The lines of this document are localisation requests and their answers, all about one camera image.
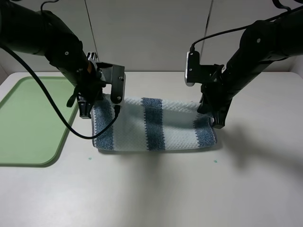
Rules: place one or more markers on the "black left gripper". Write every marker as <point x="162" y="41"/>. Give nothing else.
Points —
<point x="88" y="87"/>

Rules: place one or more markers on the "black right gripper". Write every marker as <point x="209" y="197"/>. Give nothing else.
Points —
<point x="214" y="98"/>

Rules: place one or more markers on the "blue white striped towel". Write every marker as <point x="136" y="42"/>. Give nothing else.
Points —
<point x="151" y="124"/>

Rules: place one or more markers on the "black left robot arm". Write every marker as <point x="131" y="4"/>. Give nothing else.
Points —
<point x="42" y="33"/>

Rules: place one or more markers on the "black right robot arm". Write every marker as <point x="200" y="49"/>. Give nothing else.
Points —
<point x="261" y="44"/>

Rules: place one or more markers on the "green plastic tray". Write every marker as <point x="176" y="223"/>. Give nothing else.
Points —
<point x="31" y="133"/>

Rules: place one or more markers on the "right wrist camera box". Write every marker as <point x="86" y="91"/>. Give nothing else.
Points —
<point x="193" y="68"/>

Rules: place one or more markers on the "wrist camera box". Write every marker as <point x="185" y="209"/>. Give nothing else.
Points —
<point x="115" y="76"/>
<point x="193" y="68"/>

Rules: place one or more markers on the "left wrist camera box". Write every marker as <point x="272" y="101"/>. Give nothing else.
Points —
<point x="115" y="76"/>

